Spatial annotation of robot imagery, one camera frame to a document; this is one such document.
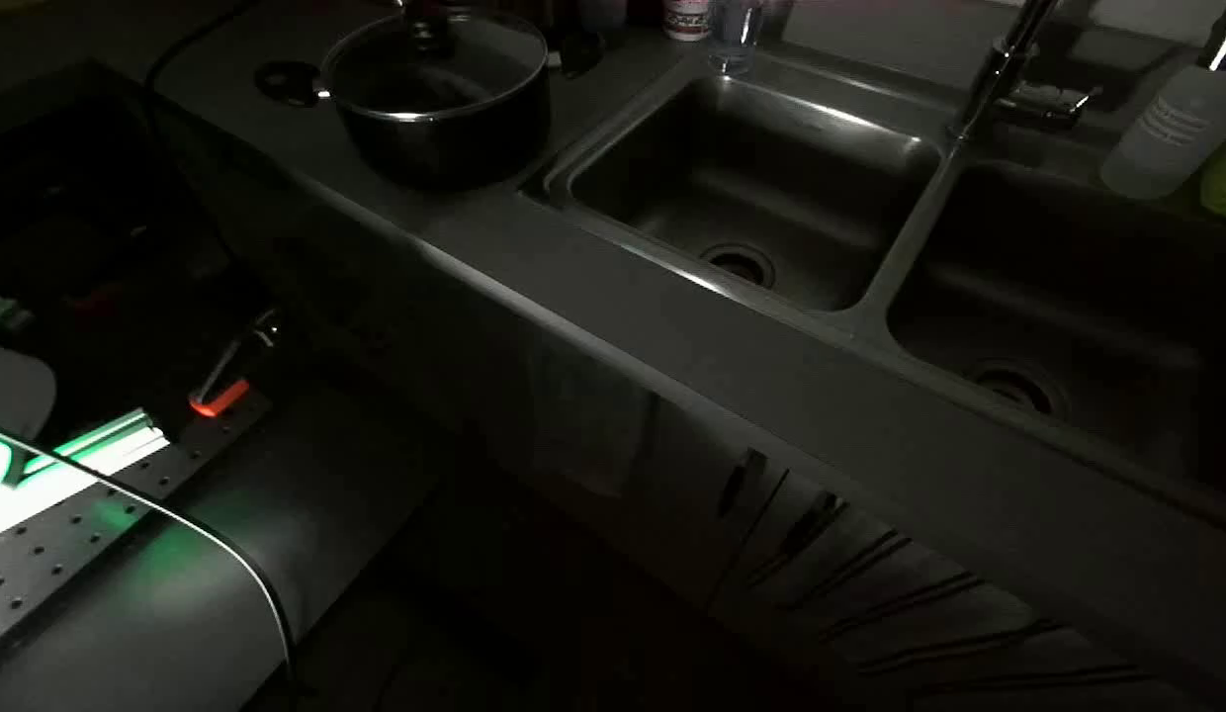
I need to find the white cup with red print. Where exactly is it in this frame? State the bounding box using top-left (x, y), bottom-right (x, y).
top-left (660, 0), bottom-right (714, 46)

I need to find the clear drinking glass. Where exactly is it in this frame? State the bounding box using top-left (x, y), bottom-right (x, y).
top-left (709, 0), bottom-right (767, 74)

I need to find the clear dish soap bottle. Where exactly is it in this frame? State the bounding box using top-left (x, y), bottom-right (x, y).
top-left (1101, 0), bottom-right (1226, 205)

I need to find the red handled clamp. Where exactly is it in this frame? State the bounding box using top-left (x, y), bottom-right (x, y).
top-left (182, 307), bottom-right (287, 426)

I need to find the glass lid with black knob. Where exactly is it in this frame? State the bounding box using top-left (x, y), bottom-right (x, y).
top-left (316, 0), bottom-right (554, 125)

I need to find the black cooking pot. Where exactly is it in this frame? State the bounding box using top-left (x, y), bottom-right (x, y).
top-left (312, 9), bottom-right (566, 190)

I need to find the black cable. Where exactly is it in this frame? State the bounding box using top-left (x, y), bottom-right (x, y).
top-left (136, 0), bottom-right (268, 107)

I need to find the chrome gooseneck faucet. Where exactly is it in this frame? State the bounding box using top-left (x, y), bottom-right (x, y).
top-left (945, 0), bottom-right (1102, 158)

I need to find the steel double basin sink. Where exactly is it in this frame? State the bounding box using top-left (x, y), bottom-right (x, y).
top-left (523, 54), bottom-right (1226, 530)

